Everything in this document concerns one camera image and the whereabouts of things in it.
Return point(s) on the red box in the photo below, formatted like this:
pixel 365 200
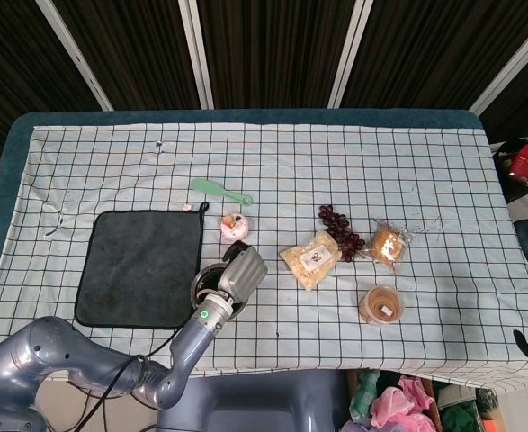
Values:
pixel 526 161

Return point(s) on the black bin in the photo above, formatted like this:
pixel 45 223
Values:
pixel 515 191

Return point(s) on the green plastic spatula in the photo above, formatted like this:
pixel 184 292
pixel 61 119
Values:
pixel 205 186

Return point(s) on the plastic-wrapped bread bun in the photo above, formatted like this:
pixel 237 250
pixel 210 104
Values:
pixel 386 245

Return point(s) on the clear bag of white snacks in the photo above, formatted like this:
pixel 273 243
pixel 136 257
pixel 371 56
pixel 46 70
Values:
pixel 310 261

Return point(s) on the purple grape bunch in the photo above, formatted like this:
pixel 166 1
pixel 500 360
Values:
pixel 342 231

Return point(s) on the clear tub of rubber bands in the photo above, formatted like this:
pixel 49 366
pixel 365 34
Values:
pixel 380 306

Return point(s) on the blue-grey robot torso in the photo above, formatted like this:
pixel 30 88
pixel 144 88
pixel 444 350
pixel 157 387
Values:
pixel 263 405

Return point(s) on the white partition frame post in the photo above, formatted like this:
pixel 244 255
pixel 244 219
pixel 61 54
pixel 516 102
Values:
pixel 349 54
pixel 511 67
pixel 197 54
pixel 74 54

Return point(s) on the green plastic bag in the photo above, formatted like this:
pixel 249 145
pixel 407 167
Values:
pixel 364 389

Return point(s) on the dark green cloth bundle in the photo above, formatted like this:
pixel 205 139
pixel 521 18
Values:
pixel 461 416

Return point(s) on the dark grey cloth mat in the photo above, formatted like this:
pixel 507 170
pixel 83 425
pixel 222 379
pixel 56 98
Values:
pixel 146 270

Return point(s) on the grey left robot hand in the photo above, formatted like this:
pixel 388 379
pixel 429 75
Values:
pixel 243 272

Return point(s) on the white checkered tablecloth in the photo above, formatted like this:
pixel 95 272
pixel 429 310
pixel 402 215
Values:
pixel 290 157

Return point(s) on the steel bowl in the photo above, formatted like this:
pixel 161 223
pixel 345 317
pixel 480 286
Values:
pixel 200 281

